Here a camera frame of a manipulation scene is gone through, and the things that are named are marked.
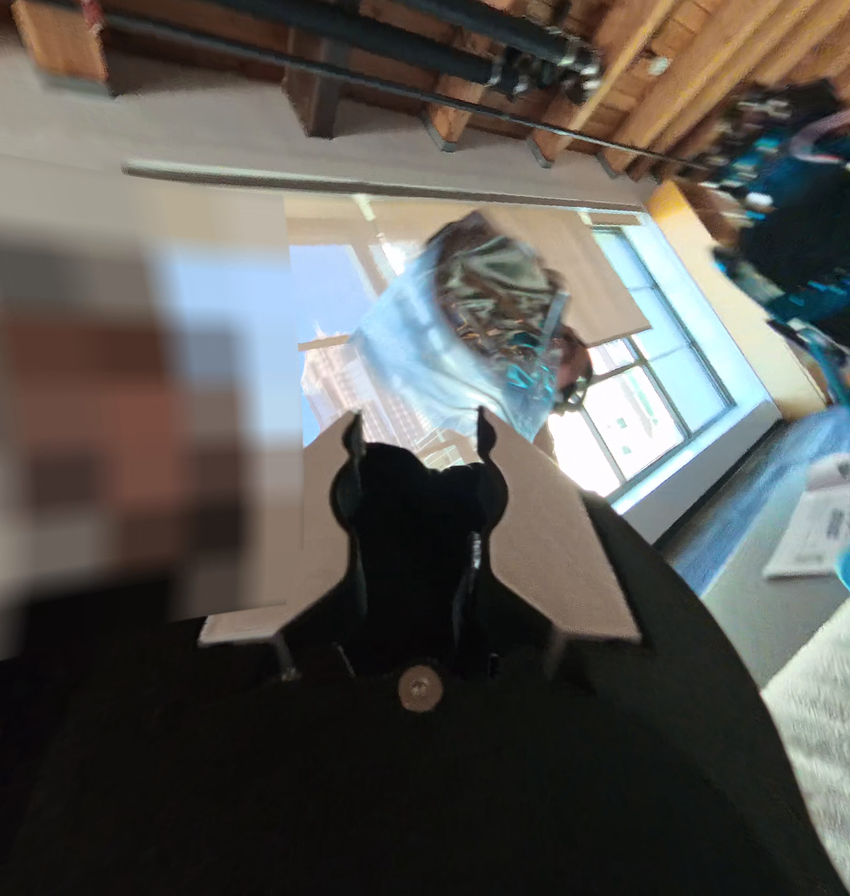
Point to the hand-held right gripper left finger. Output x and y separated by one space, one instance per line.
323 546

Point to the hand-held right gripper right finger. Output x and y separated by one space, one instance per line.
558 560

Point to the silver foil bag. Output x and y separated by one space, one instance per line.
481 308

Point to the person's black clothing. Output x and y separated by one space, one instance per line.
411 532

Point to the large glass window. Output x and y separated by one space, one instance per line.
642 392

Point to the printed instruction manual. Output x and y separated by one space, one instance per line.
810 532

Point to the white foam sheet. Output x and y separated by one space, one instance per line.
831 735

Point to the black ceiling pipes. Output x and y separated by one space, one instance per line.
397 42

